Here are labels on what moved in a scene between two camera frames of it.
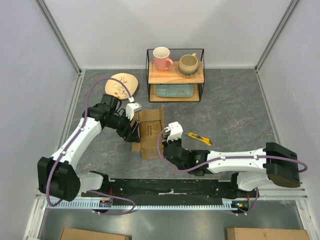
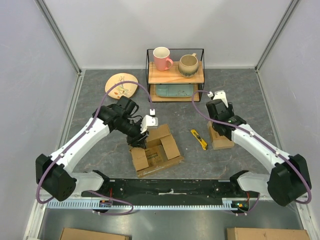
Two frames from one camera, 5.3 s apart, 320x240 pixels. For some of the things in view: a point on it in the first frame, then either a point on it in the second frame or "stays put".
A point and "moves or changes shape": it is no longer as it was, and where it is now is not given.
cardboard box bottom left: [70, 234] stays put
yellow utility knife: [203, 139] moves or changes shape
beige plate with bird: [117, 89] stays put
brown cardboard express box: [151, 123] moves or changes shape
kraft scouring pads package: [151, 129] to [218, 142]
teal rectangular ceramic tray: [174, 90] stays put
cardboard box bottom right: [260, 233] stays put
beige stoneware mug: [188, 65] stays put
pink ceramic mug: [161, 61] stays put
